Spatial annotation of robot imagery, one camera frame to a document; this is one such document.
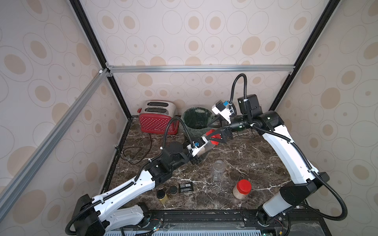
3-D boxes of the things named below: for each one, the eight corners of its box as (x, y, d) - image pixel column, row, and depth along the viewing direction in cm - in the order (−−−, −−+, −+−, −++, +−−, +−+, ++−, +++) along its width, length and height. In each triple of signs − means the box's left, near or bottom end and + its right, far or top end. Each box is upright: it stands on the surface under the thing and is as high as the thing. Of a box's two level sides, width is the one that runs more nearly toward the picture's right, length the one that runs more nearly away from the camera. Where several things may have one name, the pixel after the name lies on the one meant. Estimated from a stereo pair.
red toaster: (142, 135, 110) (134, 118, 96) (147, 117, 122) (141, 100, 108) (178, 135, 110) (176, 118, 96) (179, 117, 122) (178, 100, 108)
